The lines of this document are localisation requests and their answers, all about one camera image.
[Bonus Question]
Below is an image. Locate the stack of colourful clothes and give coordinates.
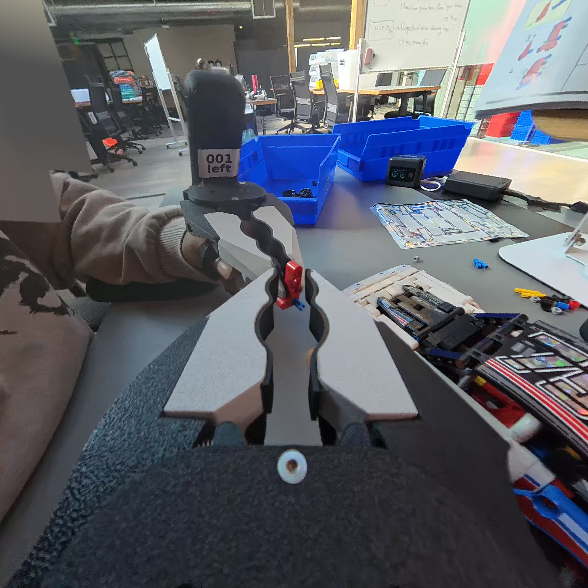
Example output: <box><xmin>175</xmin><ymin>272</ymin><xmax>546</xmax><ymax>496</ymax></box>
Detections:
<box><xmin>109</xmin><ymin>70</ymin><xmax>143</xmax><ymax>102</ymax></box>

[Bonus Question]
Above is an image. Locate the black power cable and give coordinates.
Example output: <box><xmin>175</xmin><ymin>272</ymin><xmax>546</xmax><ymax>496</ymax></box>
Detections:
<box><xmin>503</xmin><ymin>187</ymin><xmax>588</xmax><ymax>213</ymax></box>

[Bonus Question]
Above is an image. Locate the person's torso in beige sweatshirt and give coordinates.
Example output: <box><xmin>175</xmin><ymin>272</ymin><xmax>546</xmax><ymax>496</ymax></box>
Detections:
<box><xmin>0</xmin><ymin>220</ymin><xmax>99</xmax><ymax>520</ymax></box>

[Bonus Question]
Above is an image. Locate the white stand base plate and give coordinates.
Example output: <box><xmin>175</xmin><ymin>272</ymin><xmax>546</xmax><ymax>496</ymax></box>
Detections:
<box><xmin>498</xmin><ymin>109</ymin><xmax>588</xmax><ymax>307</ymax></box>

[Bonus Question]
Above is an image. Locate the instruction booklet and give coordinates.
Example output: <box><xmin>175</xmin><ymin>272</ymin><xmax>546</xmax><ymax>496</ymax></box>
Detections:
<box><xmin>473</xmin><ymin>0</ymin><xmax>588</xmax><ymax>121</ymax></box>

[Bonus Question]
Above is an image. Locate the stack of plastic crates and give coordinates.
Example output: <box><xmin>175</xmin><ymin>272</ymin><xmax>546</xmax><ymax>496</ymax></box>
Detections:
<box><xmin>478</xmin><ymin>110</ymin><xmax>552</xmax><ymax>145</ymax></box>

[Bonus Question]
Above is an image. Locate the red T-shaped brick beam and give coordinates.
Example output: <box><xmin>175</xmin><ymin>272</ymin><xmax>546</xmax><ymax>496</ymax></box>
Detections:
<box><xmin>276</xmin><ymin>260</ymin><xmax>304</xmax><ymax>310</ymax></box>

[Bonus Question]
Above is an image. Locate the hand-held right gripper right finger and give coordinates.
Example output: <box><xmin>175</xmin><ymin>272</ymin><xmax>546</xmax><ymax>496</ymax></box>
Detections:
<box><xmin>304</xmin><ymin>269</ymin><xmax>420</xmax><ymax>445</ymax></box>

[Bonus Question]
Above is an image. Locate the stack of white storage boxes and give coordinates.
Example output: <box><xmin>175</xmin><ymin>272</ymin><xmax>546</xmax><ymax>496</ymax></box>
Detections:
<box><xmin>309</xmin><ymin>48</ymin><xmax>361</xmax><ymax>90</ymax></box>

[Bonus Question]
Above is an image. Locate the black power adapter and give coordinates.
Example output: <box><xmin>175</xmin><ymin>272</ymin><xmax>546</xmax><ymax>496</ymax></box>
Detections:
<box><xmin>443</xmin><ymin>171</ymin><xmax>513</xmax><ymax>202</ymax></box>

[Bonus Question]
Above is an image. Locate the large wall whiteboard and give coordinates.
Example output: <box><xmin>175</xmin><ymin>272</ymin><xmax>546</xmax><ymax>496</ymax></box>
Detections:
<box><xmin>360</xmin><ymin>0</ymin><xmax>471</xmax><ymax>74</ymax></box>

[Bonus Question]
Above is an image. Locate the grey desk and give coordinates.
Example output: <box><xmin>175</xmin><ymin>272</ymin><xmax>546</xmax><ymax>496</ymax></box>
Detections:
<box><xmin>0</xmin><ymin>165</ymin><xmax>588</xmax><ymax>588</ymax></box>

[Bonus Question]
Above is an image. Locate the shiny sticker sheet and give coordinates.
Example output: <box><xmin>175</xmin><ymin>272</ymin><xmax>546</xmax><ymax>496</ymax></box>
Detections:
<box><xmin>370</xmin><ymin>199</ymin><xmax>530</xmax><ymax>250</ymax></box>

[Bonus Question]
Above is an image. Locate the blue plastic bin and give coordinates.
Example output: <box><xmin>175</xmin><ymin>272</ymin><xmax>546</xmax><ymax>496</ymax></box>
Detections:
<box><xmin>238</xmin><ymin>133</ymin><xmax>341</xmax><ymax>226</ymax></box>
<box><xmin>333</xmin><ymin>115</ymin><xmax>475</xmax><ymax>183</ymax></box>

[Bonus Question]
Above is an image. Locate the black office chair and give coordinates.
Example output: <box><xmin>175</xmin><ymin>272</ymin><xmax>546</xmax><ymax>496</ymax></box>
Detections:
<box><xmin>85</xmin><ymin>76</ymin><xmax>138</xmax><ymax>173</ymax></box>
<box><xmin>277</xmin><ymin>71</ymin><xmax>322</xmax><ymax>135</ymax></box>
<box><xmin>270</xmin><ymin>75</ymin><xmax>295</xmax><ymax>121</ymax></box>
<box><xmin>319</xmin><ymin>63</ymin><xmax>352</xmax><ymax>131</ymax></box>

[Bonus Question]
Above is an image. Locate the person's left forearm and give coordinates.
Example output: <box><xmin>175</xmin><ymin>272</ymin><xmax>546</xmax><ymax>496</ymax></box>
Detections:
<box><xmin>48</xmin><ymin>171</ymin><xmax>217</xmax><ymax>285</ymax></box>

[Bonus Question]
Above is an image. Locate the person's left hand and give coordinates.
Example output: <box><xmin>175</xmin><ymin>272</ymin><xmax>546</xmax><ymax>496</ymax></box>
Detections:
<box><xmin>181</xmin><ymin>229</ymin><xmax>250</xmax><ymax>296</ymax></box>

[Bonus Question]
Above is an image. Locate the toy brick race car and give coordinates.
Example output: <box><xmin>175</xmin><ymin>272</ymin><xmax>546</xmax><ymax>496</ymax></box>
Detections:
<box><xmin>342</xmin><ymin>264</ymin><xmax>588</xmax><ymax>575</ymax></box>

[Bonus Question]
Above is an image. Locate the black device with screen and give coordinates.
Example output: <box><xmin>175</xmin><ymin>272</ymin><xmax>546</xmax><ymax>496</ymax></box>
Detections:
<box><xmin>386</xmin><ymin>155</ymin><xmax>427</xmax><ymax>188</ymax></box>

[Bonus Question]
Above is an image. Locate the wooden table with clutter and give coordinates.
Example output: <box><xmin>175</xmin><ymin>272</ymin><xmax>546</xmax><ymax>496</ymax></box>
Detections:
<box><xmin>243</xmin><ymin>94</ymin><xmax>278</xmax><ymax>136</ymax></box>

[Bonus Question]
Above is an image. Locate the rolling whiteboard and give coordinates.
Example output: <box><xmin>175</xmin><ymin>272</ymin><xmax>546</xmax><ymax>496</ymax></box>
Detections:
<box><xmin>144</xmin><ymin>33</ymin><xmax>189</xmax><ymax>150</ymax></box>

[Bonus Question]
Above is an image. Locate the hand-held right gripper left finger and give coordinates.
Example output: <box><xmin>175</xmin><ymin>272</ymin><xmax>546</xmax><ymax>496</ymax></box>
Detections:
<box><xmin>162</xmin><ymin>269</ymin><xmax>277</xmax><ymax>445</ymax></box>

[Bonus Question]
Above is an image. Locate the cluster of small brick pieces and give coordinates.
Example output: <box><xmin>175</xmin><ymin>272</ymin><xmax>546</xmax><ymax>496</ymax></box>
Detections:
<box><xmin>530</xmin><ymin>294</ymin><xmax>582</xmax><ymax>315</ymax></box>

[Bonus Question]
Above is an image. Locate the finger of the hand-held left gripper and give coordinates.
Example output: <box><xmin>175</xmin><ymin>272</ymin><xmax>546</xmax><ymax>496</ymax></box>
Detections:
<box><xmin>203</xmin><ymin>212</ymin><xmax>281</xmax><ymax>283</ymax></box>
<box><xmin>241</xmin><ymin>201</ymin><xmax>305</xmax><ymax>278</ymax></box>

